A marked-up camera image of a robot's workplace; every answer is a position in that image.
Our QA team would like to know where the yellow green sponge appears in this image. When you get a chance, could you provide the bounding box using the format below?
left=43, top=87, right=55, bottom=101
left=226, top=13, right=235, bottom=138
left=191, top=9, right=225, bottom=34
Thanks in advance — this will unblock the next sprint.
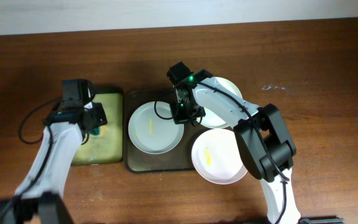
left=89, top=126, right=106, bottom=136

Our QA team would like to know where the white plate with yellow streak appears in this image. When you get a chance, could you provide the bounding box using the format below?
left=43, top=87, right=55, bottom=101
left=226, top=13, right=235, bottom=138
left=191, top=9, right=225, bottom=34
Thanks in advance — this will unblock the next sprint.
left=128, top=101, right=185, bottom=154

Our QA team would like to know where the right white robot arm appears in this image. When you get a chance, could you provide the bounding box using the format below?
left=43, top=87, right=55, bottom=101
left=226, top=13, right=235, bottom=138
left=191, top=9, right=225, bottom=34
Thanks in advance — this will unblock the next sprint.
left=167, top=68, right=301, bottom=223

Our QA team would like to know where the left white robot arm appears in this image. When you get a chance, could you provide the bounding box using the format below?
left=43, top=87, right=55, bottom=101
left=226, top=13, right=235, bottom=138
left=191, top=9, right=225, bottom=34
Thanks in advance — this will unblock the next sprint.
left=0, top=102, right=107, bottom=223

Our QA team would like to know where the small tray with soapy water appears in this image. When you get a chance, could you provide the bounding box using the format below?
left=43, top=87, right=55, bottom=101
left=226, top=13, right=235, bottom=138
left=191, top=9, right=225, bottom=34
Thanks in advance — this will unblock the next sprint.
left=71, top=85, right=124, bottom=166

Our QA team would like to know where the large dark serving tray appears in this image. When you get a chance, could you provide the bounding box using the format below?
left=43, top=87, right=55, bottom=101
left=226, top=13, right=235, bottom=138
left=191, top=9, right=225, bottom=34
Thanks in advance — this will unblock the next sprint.
left=123, top=89, right=208, bottom=174

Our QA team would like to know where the black base bracket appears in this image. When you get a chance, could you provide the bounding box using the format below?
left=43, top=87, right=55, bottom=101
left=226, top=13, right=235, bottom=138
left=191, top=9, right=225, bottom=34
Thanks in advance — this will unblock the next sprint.
left=299, top=218, right=344, bottom=224

